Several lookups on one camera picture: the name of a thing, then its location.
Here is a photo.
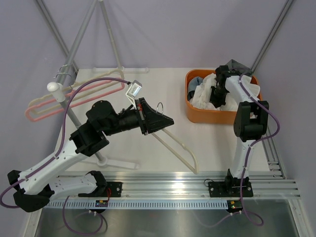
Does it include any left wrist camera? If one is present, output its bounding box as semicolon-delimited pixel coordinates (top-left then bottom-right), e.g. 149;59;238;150
125;80;143;108

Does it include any white slotted cable duct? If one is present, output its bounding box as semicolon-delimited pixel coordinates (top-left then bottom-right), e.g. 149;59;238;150
46;199;228;210

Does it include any left frame post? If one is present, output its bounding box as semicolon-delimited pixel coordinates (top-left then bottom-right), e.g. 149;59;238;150
34;0;69;56

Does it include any right frame post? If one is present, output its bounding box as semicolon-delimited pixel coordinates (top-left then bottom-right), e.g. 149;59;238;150
250;0;296;73

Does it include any grey pleated skirt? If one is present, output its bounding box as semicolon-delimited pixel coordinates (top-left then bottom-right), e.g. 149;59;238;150
226;59;253;76

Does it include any cream hanger of white skirt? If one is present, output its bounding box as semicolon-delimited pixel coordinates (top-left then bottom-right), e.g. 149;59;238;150
150;101;199;175

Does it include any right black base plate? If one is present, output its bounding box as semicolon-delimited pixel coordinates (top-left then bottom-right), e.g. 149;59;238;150
204;176;254;198

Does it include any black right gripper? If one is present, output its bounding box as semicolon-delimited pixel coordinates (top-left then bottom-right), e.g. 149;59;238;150
209;86;228;112

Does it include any blue denim skirt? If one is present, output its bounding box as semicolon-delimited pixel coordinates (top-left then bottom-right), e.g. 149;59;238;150
187;77;203;101

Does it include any aluminium mounting rail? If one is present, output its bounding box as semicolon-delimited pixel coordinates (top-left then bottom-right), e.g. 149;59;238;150
103;170;301;199

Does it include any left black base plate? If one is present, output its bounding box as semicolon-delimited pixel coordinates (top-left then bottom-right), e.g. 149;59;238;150
78;181;123;198

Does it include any cream plastic hanger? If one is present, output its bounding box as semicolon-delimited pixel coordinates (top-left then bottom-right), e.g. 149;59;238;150
25;67;125;122

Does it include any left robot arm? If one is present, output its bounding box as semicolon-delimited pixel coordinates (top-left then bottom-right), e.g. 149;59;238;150
7;98;174;212

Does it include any silver clothes rack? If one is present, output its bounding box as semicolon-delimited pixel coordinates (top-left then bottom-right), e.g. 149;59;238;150
47;0;149;170

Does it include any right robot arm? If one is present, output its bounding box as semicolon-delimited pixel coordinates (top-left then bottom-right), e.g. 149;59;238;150
208;65;269;198

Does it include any pink hanger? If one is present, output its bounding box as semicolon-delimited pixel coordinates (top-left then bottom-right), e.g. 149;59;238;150
24;80;125;122

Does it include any frame post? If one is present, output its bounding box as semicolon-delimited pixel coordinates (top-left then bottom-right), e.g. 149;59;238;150
250;0;296;73
34;0;69;56

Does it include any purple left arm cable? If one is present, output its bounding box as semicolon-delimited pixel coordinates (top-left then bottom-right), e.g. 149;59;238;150
0;77;131;234

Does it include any orange plastic basket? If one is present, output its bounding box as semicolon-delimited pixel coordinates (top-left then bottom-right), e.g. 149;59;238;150
185;69;262;125

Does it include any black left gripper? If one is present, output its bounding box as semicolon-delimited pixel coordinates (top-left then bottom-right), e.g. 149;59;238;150
102;98;174;136

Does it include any white pleated skirt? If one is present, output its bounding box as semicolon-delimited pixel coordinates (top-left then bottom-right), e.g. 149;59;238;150
187;67;265;112

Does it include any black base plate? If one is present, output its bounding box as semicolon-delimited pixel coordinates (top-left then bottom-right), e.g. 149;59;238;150
204;176;254;198
78;181;123;198

